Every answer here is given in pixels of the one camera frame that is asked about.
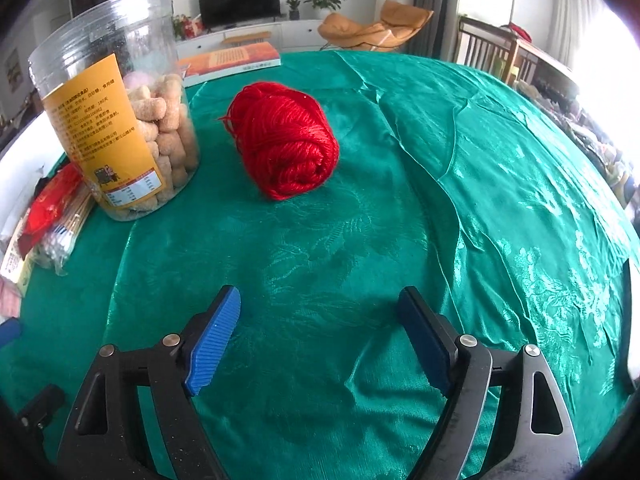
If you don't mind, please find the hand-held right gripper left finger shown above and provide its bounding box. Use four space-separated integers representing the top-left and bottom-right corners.
56 285 242 480

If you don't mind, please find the yellow paper packet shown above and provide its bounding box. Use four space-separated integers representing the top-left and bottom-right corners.
0 247 36 297

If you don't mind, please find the orange cover book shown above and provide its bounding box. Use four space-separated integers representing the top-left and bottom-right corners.
177 41 282 87

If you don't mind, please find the white television cabinet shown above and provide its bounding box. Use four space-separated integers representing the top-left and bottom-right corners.
175 19 326 53

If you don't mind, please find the cotton swab pack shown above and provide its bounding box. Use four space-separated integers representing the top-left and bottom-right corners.
37 190 93 277

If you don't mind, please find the red flower bouquet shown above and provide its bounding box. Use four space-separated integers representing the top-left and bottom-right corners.
172 15 201 41

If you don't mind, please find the framed wall picture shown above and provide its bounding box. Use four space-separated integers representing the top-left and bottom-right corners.
5 52 23 93

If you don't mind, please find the clear plastic snack jar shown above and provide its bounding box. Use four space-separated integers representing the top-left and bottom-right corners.
27 0 202 222

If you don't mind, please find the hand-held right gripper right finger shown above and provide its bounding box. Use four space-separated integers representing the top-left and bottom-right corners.
396 286 583 480

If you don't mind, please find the white foam board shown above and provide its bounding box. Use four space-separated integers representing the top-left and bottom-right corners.
0 110 66 241

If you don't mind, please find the orange lounge chair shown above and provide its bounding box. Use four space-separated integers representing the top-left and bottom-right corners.
318 0 435 53

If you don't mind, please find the black television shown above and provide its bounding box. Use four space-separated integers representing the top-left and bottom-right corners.
197 0 281 28

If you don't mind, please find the red packet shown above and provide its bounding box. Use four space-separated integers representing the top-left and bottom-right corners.
17 164 83 256

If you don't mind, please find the red yarn ball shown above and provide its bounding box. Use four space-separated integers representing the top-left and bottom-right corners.
218 81 341 202

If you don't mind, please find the green satin tablecloth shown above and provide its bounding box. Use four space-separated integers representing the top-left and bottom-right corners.
0 50 640 480

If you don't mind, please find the large potted plant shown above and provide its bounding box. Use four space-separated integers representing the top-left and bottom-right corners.
304 0 347 21

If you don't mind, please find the grey curtain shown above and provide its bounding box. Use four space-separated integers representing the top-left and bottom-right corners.
415 0 461 58

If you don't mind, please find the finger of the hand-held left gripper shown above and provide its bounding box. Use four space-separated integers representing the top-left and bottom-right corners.
0 317 22 351
17 385 66 431

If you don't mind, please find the wooden chair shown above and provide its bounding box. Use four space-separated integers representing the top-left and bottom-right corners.
457 16 538 86

